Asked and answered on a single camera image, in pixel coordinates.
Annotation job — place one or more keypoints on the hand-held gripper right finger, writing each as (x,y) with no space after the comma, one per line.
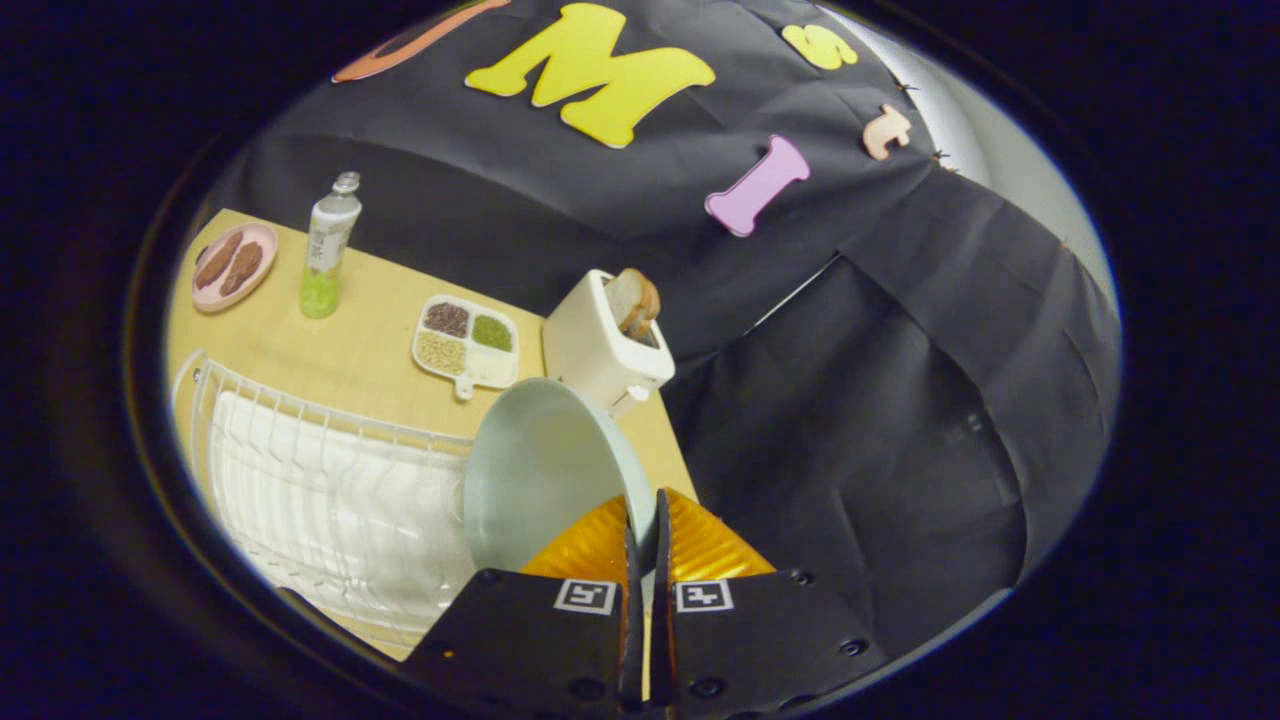
(760,650)

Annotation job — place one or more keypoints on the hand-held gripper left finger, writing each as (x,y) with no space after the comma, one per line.
(520,650)

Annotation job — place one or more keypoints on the light green plate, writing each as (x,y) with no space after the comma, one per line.
(540,470)

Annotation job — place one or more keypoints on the pink plate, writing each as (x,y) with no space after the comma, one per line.
(262,240)

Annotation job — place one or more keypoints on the white toaster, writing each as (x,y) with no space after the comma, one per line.
(590,350)

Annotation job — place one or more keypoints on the white divided tray with grains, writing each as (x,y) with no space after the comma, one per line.
(465,345)

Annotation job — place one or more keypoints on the toast bread slice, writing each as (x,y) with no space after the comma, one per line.
(632,300)

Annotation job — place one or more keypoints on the clear bottle with green liquid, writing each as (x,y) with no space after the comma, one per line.
(328,240)

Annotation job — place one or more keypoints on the brown sausage piece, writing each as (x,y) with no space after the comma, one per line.
(241,268)
(218,260)

